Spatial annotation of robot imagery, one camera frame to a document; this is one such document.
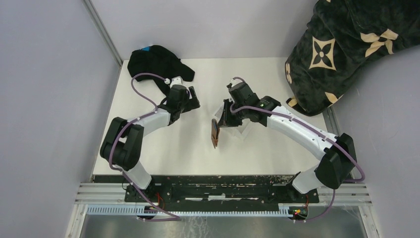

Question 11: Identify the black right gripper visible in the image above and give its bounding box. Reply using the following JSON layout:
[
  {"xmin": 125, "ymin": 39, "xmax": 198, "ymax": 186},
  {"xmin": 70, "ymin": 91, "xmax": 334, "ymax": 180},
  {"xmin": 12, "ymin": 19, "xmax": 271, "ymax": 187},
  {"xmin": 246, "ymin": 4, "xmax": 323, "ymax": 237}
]
[{"xmin": 217, "ymin": 98, "xmax": 248, "ymax": 127}]

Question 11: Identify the brown leather card holder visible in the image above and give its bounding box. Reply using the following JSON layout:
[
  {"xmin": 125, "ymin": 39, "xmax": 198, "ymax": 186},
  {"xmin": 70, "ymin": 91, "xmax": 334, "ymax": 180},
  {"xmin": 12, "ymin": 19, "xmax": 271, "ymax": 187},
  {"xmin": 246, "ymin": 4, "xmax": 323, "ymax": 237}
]
[{"xmin": 211, "ymin": 119, "xmax": 220, "ymax": 149}]

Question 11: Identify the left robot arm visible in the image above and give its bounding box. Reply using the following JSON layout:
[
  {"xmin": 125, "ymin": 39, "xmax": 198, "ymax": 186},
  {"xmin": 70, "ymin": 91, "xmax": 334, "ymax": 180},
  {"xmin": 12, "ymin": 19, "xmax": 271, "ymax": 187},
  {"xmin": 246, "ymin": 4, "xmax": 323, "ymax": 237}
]
[{"xmin": 100, "ymin": 85, "xmax": 200, "ymax": 202}]

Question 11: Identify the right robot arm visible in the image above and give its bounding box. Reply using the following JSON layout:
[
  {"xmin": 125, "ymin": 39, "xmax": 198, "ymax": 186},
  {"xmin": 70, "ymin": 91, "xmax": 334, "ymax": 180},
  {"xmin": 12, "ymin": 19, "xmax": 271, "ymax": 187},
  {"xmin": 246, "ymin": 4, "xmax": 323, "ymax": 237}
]
[{"xmin": 211, "ymin": 82, "xmax": 357, "ymax": 202}]

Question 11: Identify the clear acrylic card box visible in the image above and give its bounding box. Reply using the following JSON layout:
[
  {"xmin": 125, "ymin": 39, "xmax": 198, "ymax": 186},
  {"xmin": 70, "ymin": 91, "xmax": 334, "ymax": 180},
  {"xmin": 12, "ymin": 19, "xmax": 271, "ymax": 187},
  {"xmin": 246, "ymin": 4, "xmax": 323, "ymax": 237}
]
[{"xmin": 213, "ymin": 105, "xmax": 252, "ymax": 140}]

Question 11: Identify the black cloth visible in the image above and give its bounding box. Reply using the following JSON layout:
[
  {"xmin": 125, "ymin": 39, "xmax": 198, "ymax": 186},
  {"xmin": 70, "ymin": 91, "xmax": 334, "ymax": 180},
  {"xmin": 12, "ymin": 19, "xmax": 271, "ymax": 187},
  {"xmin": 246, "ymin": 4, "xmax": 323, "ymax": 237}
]
[{"xmin": 127, "ymin": 45, "xmax": 195, "ymax": 95}]

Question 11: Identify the black patterned blanket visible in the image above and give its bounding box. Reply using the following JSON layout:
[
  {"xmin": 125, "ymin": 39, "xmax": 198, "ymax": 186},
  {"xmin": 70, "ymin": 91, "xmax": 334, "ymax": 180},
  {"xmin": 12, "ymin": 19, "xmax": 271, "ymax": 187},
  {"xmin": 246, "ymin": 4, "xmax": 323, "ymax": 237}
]
[{"xmin": 285, "ymin": 0, "xmax": 420, "ymax": 116}]

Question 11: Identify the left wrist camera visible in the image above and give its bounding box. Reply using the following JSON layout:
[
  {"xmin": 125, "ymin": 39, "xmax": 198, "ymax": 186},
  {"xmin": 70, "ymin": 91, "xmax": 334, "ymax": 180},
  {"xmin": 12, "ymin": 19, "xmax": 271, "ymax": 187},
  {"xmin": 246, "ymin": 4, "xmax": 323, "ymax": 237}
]
[{"xmin": 169, "ymin": 76, "xmax": 183, "ymax": 88}]

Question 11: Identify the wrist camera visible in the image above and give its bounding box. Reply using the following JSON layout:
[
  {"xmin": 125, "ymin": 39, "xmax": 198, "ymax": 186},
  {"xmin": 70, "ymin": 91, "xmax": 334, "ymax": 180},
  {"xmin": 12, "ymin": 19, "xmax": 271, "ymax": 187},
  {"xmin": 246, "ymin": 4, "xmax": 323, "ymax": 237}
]
[
  {"xmin": 226, "ymin": 82, "xmax": 239, "ymax": 90},
  {"xmin": 169, "ymin": 76, "xmax": 183, "ymax": 88}
]

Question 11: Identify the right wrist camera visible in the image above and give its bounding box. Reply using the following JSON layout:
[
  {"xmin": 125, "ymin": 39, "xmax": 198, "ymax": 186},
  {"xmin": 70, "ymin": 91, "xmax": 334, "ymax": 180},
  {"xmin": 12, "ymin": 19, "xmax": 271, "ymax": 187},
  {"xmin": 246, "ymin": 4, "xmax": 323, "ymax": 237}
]
[{"xmin": 226, "ymin": 82, "xmax": 239, "ymax": 90}]

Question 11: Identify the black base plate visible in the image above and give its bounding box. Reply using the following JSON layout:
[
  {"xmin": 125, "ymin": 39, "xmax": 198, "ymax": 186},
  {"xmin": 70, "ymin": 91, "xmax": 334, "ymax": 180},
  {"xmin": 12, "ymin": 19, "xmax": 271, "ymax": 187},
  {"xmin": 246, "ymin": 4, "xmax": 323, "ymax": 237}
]
[{"xmin": 92, "ymin": 175, "xmax": 353, "ymax": 213}]

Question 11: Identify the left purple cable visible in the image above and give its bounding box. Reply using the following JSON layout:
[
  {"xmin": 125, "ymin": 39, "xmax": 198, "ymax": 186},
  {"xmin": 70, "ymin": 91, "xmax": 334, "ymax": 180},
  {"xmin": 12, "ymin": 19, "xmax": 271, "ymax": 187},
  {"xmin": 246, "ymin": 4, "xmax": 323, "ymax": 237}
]
[{"xmin": 108, "ymin": 72, "xmax": 182, "ymax": 222}]

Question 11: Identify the purple cable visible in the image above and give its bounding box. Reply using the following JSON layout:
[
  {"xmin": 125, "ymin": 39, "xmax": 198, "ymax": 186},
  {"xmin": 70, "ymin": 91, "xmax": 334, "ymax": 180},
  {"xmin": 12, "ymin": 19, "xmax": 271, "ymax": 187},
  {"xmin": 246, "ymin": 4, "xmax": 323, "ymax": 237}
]
[
  {"xmin": 229, "ymin": 76, "xmax": 366, "ymax": 224},
  {"xmin": 108, "ymin": 72, "xmax": 182, "ymax": 222}
]

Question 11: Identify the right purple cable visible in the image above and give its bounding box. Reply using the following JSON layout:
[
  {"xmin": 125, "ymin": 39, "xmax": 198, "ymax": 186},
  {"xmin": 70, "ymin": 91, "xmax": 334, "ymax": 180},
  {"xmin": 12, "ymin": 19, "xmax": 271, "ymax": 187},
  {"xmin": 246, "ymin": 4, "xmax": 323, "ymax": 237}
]
[{"xmin": 229, "ymin": 76, "xmax": 366, "ymax": 224}]

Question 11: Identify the aluminium rail frame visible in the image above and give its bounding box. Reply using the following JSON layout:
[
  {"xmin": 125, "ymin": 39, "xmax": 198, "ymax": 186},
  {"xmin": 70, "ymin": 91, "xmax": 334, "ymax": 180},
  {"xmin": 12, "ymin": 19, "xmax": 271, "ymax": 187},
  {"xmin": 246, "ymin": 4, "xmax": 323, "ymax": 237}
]
[{"xmin": 65, "ymin": 111, "xmax": 379, "ymax": 238}]

